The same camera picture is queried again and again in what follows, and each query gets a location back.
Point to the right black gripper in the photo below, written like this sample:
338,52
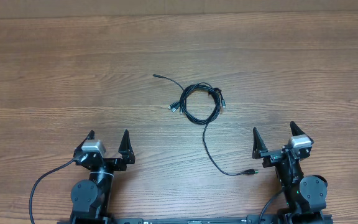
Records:
273,157

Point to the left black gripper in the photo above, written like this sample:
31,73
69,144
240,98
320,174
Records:
127,155

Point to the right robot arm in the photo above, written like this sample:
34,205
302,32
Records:
305,195

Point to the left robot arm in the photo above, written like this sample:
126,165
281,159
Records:
91,196

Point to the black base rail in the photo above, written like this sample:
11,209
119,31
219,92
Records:
194,220

